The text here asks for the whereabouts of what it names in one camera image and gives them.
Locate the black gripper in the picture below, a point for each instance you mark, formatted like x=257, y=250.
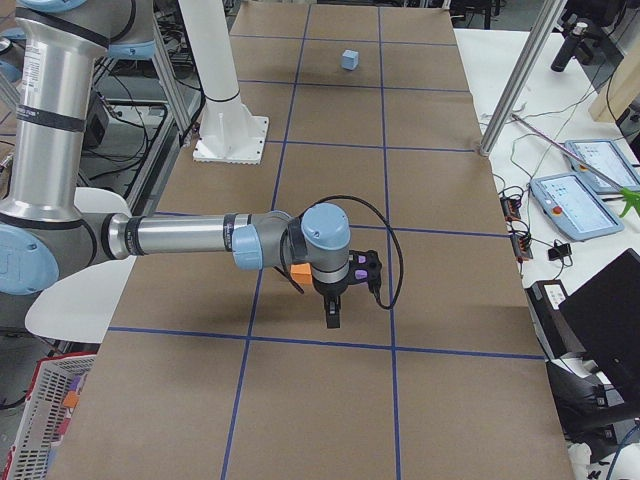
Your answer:
x=329, y=290

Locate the light blue foam block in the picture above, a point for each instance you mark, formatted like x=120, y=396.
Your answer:
x=349, y=60

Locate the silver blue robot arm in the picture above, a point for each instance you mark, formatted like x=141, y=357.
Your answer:
x=46, y=238

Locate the orange foam block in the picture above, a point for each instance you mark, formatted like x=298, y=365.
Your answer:
x=301, y=273

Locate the orange terminal block strip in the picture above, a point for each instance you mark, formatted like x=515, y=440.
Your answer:
x=518, y=229

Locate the black printer box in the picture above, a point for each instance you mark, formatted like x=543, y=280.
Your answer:
x=544, y=299

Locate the near teach pendant tablet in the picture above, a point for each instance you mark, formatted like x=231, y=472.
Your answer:
x=574, y=208

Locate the teach pendant tablet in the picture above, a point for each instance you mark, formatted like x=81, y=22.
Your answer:
x=574, y=208
x=606, y=157

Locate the far teach pendant tablet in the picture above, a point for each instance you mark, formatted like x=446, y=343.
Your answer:
x=606, y=157

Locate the white plastic basket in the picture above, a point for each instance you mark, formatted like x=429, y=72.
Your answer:
x=46, y=415

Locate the black wrist camera purple caps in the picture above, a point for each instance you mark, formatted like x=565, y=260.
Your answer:
x=365, y=267

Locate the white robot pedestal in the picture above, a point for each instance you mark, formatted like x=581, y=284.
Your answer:
x=228, y=132

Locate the silver aluminium frame post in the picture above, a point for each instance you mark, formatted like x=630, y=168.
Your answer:
x=535, y=42

